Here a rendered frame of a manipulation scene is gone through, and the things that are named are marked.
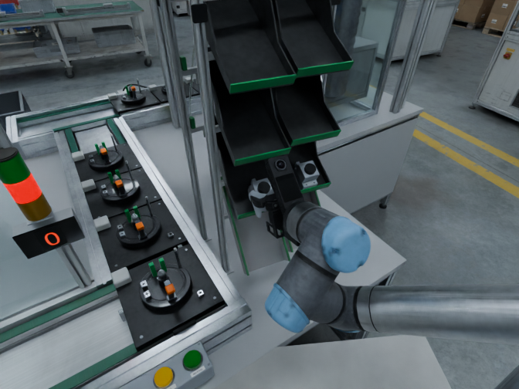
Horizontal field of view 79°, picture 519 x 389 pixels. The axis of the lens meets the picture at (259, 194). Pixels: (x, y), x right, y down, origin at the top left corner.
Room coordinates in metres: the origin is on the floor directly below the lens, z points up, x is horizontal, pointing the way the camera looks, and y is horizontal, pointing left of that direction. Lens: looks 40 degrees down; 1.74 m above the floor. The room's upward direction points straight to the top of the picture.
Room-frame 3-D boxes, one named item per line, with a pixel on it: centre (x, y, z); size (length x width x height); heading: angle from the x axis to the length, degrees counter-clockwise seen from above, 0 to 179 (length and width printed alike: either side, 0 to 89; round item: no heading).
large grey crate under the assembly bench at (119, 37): (5.66, 2.40, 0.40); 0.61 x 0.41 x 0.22; 115
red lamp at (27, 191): (0.50, 0.48, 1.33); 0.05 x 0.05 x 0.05
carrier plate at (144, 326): (0.50, 0.26, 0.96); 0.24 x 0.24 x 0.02; 33
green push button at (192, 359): (0.31, 0.16, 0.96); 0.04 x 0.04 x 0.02
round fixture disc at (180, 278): (0.50, 0.26, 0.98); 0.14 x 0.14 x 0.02
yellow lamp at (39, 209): (0.50, 0.48, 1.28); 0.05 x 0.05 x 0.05
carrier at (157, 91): (1.91, 0.54, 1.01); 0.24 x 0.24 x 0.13; 33
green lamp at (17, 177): (0.50, 0.48, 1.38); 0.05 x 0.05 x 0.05
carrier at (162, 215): (0.72, 0.40, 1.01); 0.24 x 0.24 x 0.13; 33
